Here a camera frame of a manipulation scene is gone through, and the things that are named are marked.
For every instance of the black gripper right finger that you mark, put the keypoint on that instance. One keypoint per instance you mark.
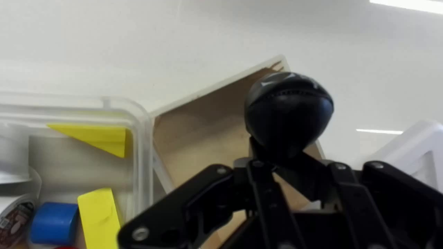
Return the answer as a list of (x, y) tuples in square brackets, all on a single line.
[(385, 208)]

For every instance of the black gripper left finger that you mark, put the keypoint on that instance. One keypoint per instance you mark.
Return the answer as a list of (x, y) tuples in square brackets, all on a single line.
[(187, 216)]

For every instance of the black oval object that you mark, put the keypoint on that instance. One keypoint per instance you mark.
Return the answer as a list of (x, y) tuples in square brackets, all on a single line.
[(284, 112)]

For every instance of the small brown cardboard box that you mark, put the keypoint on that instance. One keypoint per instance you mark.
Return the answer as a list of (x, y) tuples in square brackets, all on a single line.
[(208, 127)]

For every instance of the yellow flat block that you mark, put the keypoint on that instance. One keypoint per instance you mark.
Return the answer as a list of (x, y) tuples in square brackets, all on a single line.
[(100, 219)]

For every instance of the yellow triangular block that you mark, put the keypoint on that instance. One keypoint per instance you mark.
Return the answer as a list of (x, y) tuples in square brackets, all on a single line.
[(114, 140)]

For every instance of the blue block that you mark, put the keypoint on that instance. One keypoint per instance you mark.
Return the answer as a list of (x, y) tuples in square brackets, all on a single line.
[(54, 223)]

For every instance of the clear plastic storage bin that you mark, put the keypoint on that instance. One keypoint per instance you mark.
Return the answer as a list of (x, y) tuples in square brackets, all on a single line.
[(39, 165)]

